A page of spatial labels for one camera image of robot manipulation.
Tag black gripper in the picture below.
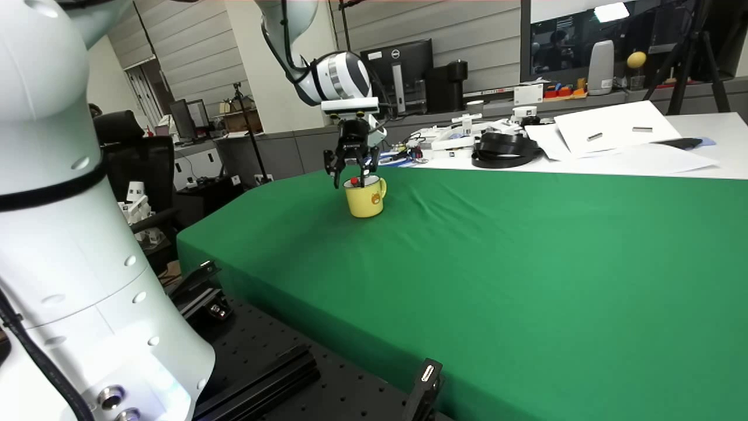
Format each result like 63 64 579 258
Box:
322 114 387 188

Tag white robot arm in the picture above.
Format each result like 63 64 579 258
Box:
0 0 216 421

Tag yellow mug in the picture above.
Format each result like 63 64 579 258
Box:
344 176 387 220

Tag black tripod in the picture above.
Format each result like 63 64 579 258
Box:
231 81 272 185

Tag black computer monitor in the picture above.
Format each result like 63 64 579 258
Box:
361 39 432 116

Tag black office chair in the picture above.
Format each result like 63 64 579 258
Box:
94 109 179 237

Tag green table cloth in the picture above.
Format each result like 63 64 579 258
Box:
178 169 748 421

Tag white speaker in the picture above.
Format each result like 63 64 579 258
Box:
587 39 614 95

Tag white paper sheets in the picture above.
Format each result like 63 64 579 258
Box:
525 101 717 176

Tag yellow ball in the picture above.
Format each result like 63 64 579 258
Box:
626 51 647 71

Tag coiled black cable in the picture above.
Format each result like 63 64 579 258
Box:
469 128 545 170

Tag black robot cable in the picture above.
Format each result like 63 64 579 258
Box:
0 287 95 421

